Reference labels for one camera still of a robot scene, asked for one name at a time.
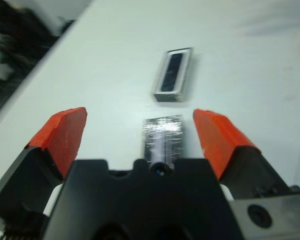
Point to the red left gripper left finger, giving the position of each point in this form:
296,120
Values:
62,140

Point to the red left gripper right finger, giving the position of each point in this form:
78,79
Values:
217,142

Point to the black plastic-wrapped box lid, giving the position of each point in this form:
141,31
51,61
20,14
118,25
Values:
162,135

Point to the white-lined camera box base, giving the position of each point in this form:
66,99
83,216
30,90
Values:
170,97

